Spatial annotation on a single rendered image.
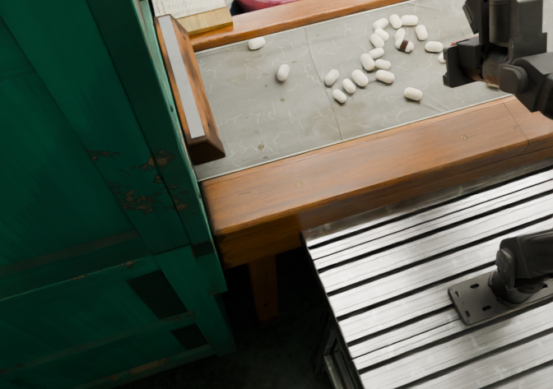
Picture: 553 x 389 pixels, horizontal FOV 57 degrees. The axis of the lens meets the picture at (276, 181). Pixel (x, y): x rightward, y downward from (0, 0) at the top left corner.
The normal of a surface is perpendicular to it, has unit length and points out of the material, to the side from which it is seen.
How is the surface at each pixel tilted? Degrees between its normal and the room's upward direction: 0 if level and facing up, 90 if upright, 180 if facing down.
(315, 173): 0
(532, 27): 50
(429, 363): 0
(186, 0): 0
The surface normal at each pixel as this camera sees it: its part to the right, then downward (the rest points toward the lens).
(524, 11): 0.17, 0.34
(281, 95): -0.01, -0.48
